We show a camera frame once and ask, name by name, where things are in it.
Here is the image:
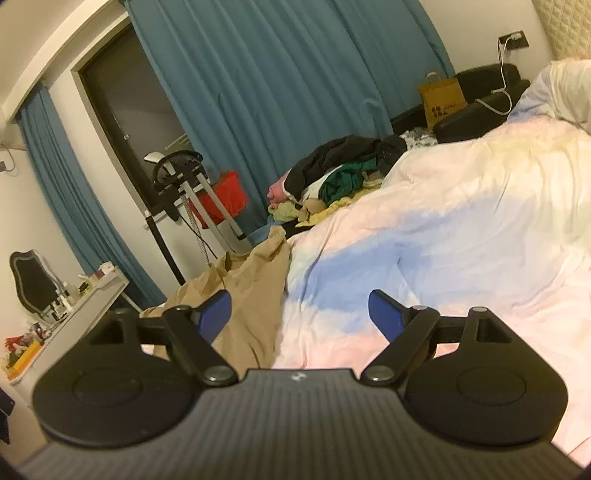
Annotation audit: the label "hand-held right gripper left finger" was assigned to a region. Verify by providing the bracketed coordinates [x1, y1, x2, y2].
[88, 290, 238, 387]

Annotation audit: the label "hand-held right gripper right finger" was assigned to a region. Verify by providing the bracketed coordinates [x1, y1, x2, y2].
[361, 289, 514, 387]

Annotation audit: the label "tan pants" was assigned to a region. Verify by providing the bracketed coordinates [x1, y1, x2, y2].
[141, 225, 293, 370]

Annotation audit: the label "black pole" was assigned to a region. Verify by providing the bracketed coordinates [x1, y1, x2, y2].
[145, 215, 186, 285]

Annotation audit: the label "yellow garment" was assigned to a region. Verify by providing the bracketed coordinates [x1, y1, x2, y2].
[295, 196, 354, 228]

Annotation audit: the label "red cloth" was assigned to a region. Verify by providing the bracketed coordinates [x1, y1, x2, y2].
[188, 171, 249, 230]

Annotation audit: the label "beige garment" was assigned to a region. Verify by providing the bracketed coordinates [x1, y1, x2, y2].
[298, 198, 325, 222]

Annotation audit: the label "pastel tie-dye duvet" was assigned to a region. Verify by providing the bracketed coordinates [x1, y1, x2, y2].
[272, 62, 591, 467]

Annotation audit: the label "pink garment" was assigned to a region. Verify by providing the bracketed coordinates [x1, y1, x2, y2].
[267, 181, 290, 206]

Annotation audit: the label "white dressing table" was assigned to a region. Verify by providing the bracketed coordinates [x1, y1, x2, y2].
[6, 265, 131, 385]

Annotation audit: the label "green garment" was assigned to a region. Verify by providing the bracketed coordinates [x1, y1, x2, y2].
[320, 159, 378, 204]

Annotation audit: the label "cosmetic bottles group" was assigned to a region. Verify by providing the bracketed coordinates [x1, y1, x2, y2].
[48, 261, 117, 324]

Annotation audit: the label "black garment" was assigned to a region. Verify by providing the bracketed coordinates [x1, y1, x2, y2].
[283, 135, 408, 195]

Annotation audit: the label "black and white patterned cloth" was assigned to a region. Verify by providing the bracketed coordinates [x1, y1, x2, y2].
[399, 128, 437, 150]

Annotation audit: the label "black framed vanity mirror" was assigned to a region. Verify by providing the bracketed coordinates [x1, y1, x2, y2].
[9, 249, 66, 320]

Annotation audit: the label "narrow blue curtain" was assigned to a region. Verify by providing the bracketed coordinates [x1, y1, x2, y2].
[16, 85, 168, 311]

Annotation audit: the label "yellow box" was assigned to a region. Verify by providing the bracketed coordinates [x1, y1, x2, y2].
[6, 340, 43, 373]

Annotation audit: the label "black leather sofa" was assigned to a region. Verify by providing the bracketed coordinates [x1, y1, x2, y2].
[390, 62, 532, 145]

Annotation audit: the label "brown paper bag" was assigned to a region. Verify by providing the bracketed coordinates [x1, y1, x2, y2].
[417, 71, 468, 133]

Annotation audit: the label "wide blue curtain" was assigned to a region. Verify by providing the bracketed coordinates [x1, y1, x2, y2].
[122, 0, 456, 253]

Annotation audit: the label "dark blue cloth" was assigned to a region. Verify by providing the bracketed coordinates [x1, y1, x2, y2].
[0, 387, 16, 445]

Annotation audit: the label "white pillow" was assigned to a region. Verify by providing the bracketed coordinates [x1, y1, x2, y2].
[538, 58, 591, 126]

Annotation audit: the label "quilted cream headboard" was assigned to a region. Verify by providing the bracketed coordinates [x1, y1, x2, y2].
[531, 0, 591, 62]

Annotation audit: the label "white charging cable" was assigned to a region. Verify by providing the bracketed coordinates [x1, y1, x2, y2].
[475, 37, 514, 114]

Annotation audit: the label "dark wall outlet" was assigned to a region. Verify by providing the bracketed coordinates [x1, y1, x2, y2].
[498, 30, 530, 51]

